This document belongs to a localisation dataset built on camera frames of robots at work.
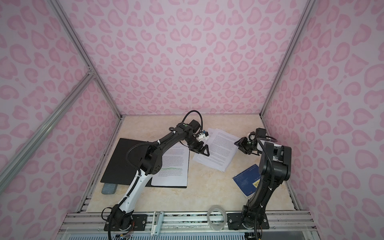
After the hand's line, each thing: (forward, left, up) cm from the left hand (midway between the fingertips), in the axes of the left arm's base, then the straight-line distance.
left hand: (205, 151), depth 94 cm
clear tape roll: (-40, -2, -3) cm, 40 cm away
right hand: (+6, -22, 0) cm, 23 cm away
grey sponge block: (-21, +54, -2) cm, 58 cm away
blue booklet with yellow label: (-18, -24, -4) cm, 30 cm away
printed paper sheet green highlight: (-10, +19, -4) cm, 22 cm away
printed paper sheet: (+4, -11, -4) cm, 13 cm away
